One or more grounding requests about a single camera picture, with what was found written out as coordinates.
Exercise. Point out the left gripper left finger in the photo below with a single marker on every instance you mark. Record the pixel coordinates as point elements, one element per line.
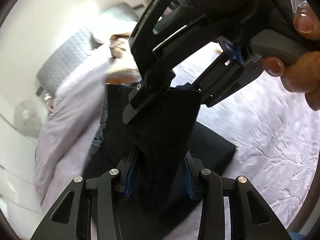
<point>70,216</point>

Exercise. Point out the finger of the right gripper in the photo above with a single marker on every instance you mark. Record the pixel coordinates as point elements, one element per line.
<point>219,80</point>
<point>141,95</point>

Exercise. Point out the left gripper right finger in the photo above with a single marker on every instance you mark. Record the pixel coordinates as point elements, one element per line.
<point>250,215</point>

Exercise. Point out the black pants grey patterned trim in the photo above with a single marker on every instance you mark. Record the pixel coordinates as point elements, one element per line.
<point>158,138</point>

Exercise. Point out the right hand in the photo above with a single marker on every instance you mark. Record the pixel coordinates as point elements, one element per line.
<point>303,76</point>

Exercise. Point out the orange cloth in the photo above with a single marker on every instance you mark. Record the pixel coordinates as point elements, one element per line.
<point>123,76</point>

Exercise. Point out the blue jeans legs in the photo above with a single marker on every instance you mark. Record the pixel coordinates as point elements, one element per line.
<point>296,236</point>

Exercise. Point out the beige striped folded cloth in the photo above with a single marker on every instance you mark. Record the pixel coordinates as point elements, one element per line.
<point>119,45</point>

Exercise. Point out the white glossy wardrobe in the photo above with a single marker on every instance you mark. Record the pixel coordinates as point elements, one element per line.
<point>18,196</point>

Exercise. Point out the lilac embossed bed blanket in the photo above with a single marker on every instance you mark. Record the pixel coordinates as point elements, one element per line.
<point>276,134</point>

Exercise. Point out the covered round fan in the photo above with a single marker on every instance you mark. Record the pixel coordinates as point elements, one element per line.
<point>30,116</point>

